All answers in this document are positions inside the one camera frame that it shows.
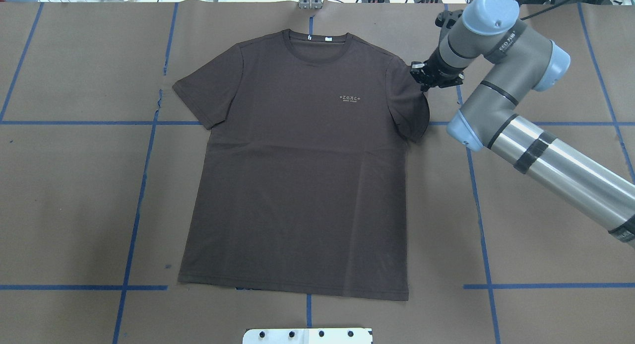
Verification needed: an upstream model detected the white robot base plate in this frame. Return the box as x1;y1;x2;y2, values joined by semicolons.
242;328;374;344

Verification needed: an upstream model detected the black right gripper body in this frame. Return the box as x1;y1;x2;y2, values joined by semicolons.
410;49;465;91

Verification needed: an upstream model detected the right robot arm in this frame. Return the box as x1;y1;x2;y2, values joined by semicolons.
410;0;635;246

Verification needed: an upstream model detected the dark brown t-shirt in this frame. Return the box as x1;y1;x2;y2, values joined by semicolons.
173;29;430;301

